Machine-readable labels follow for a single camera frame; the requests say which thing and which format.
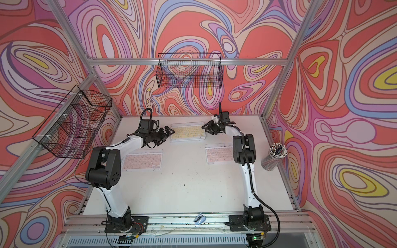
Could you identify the black wire basket left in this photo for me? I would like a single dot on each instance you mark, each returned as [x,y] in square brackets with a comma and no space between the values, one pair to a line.
[75,128]

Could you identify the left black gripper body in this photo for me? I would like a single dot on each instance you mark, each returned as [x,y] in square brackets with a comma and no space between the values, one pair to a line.
[157,137]

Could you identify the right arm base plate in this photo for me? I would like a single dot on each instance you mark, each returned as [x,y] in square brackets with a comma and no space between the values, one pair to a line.
[241,223]

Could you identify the black wire basket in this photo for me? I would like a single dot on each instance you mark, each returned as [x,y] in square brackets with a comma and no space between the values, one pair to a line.
[190,70]
[75,128]

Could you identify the pink keyboard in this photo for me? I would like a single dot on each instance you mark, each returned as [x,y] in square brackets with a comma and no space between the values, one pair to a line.
[218,153]
[144,159]

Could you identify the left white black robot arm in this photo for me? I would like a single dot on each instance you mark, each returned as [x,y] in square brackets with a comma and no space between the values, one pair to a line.
[105,169]

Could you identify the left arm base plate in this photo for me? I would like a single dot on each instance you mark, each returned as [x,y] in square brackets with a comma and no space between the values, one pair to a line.
[134,224]

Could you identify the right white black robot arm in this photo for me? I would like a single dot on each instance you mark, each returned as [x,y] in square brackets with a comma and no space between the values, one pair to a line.
[244,154]

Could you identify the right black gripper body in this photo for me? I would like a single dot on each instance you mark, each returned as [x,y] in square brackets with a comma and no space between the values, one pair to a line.
[218,127]

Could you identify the yellow keyboard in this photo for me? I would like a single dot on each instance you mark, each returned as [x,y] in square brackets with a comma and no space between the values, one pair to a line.
[188,132]

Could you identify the metal cup with pencils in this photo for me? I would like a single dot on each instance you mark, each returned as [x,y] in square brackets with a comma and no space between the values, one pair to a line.
[277,152]

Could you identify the blue white binder clip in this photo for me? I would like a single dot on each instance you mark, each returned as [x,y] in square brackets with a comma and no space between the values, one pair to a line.
[200,219]

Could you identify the black wire basket back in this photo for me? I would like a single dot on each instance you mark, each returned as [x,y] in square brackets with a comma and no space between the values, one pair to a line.
[190,70]

